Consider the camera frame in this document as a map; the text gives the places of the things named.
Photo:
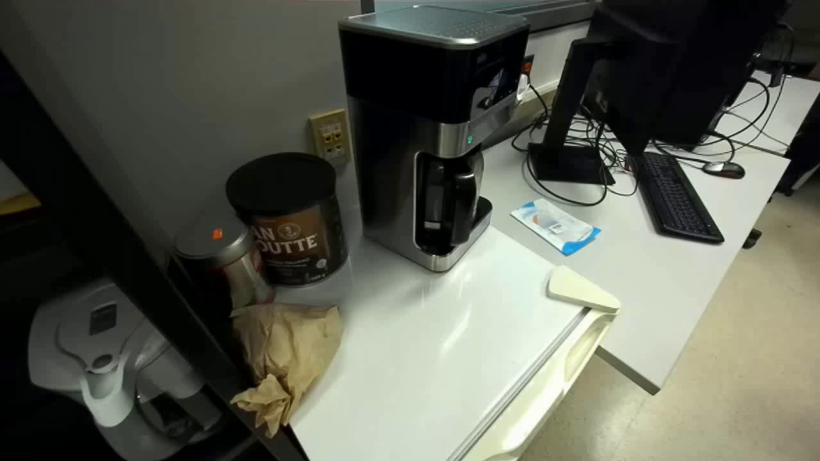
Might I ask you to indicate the black computer mouse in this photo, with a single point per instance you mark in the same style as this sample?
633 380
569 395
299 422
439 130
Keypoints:
724 171

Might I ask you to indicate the beige wall outlet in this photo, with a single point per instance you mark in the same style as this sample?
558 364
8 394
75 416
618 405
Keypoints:
331 134

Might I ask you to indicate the glass coffee carafe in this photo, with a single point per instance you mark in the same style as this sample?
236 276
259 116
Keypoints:
450 200

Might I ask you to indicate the blue and white wipes packet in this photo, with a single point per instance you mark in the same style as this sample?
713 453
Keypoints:
554 226

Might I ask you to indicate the black computer monitor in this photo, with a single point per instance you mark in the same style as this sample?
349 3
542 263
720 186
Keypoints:
674 60

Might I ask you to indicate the black keyboard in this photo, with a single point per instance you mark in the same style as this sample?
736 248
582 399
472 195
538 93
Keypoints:
679 200

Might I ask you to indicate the black and steel coffeemaker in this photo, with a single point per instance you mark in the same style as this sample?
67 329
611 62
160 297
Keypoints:
401 130

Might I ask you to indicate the crumpled brown paper filters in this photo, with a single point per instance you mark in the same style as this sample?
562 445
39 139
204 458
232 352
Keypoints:
285 349

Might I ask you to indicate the white mini fridge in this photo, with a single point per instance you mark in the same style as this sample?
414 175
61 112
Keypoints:
445 349

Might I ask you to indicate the black monitor stand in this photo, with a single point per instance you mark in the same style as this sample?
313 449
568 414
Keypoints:
568 161

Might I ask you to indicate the brown coffee can black lid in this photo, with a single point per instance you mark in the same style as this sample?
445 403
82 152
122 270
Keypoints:
296 233

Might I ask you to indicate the steel canister with orange dot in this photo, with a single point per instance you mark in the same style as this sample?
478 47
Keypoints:
232 258

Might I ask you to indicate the black shelf frame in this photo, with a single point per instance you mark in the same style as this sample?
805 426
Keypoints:
104 248

